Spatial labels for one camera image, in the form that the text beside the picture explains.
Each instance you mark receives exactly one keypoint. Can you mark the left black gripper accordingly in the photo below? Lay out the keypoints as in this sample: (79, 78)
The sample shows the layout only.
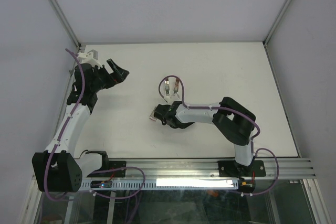
(119, 74)

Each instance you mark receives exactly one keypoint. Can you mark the staple box tray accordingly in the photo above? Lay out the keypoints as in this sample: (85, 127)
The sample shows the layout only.
(152, 117)

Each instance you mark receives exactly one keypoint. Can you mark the white stapler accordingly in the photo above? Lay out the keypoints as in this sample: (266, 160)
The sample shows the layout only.
(167, 87)

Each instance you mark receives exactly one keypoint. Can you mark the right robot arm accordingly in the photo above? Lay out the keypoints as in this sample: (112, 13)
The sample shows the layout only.
(236, 123)

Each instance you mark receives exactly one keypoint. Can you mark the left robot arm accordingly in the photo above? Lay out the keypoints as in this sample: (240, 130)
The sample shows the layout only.
(56, 169)

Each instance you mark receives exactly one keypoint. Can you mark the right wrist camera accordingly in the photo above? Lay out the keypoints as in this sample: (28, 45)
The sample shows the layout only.
(169, 99)

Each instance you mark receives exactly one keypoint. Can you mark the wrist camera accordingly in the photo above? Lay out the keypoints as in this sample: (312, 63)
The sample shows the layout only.
(90, 58)
(169, 99)

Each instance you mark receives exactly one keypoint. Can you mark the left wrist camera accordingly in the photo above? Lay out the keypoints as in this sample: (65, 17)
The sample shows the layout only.
(90, 58)

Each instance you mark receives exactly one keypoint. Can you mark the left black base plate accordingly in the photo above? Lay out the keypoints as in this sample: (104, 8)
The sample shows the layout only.
(114, 167)

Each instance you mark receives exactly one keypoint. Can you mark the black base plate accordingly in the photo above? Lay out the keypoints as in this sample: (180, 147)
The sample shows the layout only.
(114, 167)
(230, 168)

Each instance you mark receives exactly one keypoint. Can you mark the white slotted cable duct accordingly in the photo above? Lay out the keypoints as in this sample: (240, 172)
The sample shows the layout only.
(160, 184)

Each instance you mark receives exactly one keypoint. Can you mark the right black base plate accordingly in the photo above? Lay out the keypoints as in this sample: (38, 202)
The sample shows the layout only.
(230, 168)

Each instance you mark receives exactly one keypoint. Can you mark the left aluminium frame post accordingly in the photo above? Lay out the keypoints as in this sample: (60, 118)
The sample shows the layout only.
(65, 23)

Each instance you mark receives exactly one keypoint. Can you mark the aluminium frame post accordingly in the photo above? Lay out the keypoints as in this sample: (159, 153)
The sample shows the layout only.
(65, 23)
(277, 22)

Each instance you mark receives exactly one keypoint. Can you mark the aluminium mounting rail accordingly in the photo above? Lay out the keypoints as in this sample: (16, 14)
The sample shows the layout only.
(281, 168)

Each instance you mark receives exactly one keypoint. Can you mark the right aluminium frame post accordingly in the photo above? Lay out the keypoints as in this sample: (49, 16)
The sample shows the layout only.
(277, 22)

